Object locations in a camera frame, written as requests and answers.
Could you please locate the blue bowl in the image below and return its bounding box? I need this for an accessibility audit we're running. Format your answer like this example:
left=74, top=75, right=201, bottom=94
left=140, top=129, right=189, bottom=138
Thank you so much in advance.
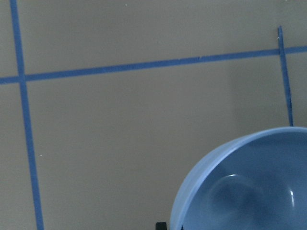
left=169, top=127, right=307, bottom=230

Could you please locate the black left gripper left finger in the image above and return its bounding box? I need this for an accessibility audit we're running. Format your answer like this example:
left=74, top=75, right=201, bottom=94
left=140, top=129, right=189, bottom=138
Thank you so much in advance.
left=155, top=222, right=166, bottom=230

